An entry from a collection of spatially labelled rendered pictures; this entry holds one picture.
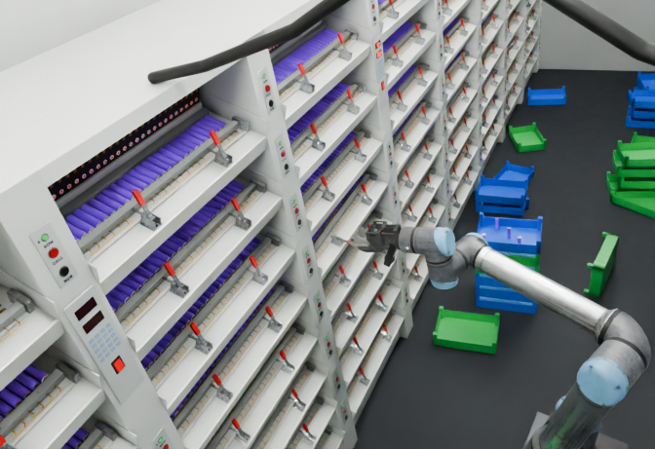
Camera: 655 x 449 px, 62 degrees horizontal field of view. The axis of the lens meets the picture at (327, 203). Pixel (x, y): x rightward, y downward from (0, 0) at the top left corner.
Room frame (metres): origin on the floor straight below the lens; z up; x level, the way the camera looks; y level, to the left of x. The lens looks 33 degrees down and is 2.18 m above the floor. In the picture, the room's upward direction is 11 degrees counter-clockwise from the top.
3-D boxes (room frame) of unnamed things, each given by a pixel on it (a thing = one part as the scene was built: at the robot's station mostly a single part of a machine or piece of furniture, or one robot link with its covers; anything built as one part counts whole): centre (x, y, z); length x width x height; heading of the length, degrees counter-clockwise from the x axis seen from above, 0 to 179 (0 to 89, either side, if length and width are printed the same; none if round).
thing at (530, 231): (2.07, -0.85, 0.44); 0.30 x 0.20 x 0.08; 64
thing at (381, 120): (2.02, -0.21, 0.90); 0.20 x 0.09 x 1.81; 56
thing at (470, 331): (1.88, -0.56, 0.04); 0.30 x 0.20 x 0.08; 65
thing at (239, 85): (1.44, 0.18, 0.90); 0.20 x 0.09 x 1.81; 56
